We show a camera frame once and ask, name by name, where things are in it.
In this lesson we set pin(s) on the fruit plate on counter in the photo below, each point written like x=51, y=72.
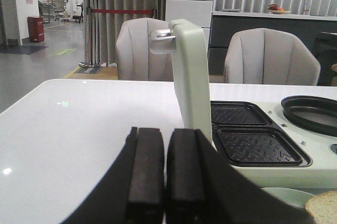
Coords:
x=275, y=9

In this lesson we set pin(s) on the grey chair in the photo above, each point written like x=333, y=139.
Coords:
x=134, y=59
x=266, y=56

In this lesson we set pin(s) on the green breakfast maker lid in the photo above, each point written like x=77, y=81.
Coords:
x=185, y=41

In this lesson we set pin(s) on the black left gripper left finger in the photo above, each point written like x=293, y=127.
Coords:
x=132, y=190

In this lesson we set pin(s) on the dark kitchen counter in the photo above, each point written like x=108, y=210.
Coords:
x=225, y=24

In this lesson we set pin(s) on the green round plate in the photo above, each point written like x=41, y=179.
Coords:
x=293, y=197

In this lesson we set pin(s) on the red barrier belt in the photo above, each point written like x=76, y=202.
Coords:
x=114, y=11

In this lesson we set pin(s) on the black round frying pan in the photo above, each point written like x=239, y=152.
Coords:
x=314, y=113

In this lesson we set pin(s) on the red trash bin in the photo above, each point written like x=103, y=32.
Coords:
x=35, y=29

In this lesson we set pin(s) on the green breakfast maker base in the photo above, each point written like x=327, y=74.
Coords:
x=259, y=142

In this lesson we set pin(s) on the beige cushion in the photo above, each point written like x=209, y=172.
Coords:
x=334, y=67

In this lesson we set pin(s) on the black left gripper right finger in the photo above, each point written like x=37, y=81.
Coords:
x=203, y=188

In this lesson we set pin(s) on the right grey chair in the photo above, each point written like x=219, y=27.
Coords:
x=266, y=56

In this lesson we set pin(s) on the left grey chair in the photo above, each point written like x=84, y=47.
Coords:
x=134, y=59

